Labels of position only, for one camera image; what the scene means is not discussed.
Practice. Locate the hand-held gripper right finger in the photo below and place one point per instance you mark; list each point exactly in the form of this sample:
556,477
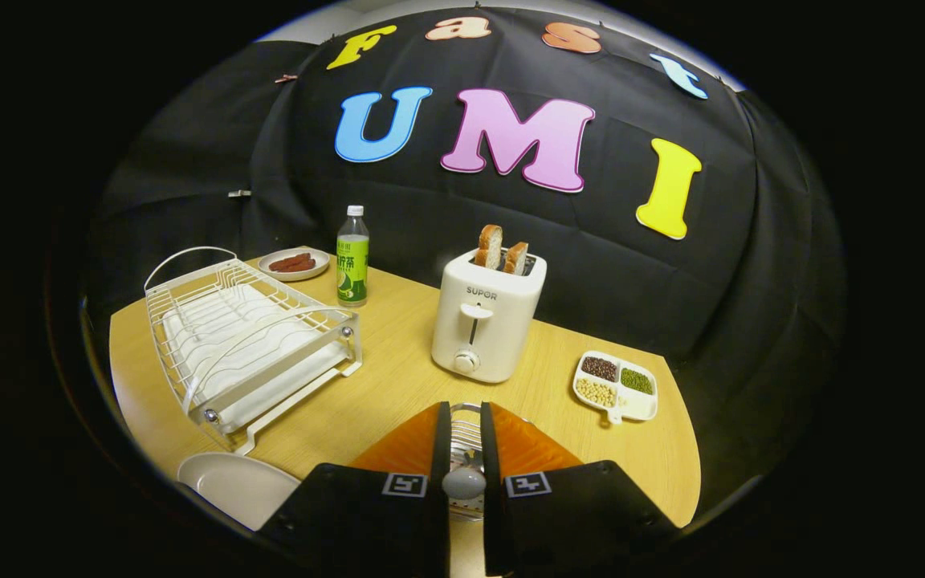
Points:
575,522

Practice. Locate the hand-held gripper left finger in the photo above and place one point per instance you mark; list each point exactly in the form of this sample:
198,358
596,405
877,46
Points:
382,530

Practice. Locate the beige round plate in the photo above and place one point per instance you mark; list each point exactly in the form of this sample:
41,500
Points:
238,486

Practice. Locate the white divided bean dish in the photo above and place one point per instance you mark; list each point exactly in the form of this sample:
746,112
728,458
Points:
639,405

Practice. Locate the small grey plate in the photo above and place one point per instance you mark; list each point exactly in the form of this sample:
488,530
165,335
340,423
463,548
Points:
319,258

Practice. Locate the white toaster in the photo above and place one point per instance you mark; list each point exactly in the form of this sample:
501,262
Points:
486,337

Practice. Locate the green label drink bottle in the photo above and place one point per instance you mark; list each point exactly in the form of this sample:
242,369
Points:
352,265

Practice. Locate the brown meat piece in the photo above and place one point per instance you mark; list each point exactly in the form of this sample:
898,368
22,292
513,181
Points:
286,261
303,266

